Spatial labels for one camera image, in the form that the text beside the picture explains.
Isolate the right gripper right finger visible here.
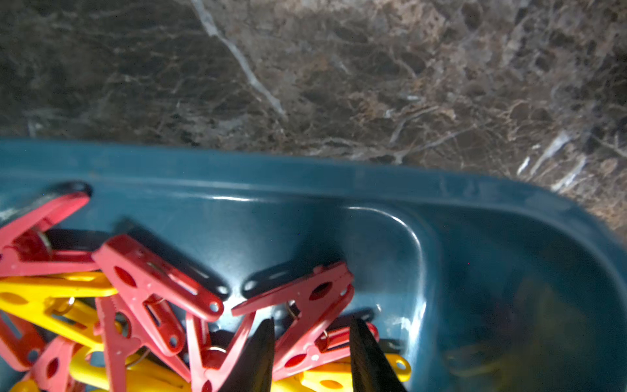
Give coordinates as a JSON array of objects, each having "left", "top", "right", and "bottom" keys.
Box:
[{"left": 349, "top": 318, "right": 407, "bottom": 392}]

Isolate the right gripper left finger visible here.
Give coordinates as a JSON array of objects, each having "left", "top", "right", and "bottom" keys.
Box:
[{"left": 219, "top": 318, "right": 275, "bottom": 392}]

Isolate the red clothespin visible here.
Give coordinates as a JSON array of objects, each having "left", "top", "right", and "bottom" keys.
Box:
[
  {"left": 232, "top": 261, "right": 355, "bottom": 381},
  {"left": 1, "top": 191, "right": 98, "bottom": 278}
]

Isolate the teal plastic storage box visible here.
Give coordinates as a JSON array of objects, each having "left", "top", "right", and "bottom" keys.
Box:
[{"left": 1, "top": 140, "right": 626, "bottom": 391}]

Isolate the yellow clothespin in box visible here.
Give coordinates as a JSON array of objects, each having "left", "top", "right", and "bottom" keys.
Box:
[{"left": 1, "top": 271, "right": 118, "bottom": 351}]

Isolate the red clothespin in box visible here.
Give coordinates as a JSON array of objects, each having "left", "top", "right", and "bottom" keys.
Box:
[{"left": 1, "top": 191, "right": 98, "bottom": 278}]

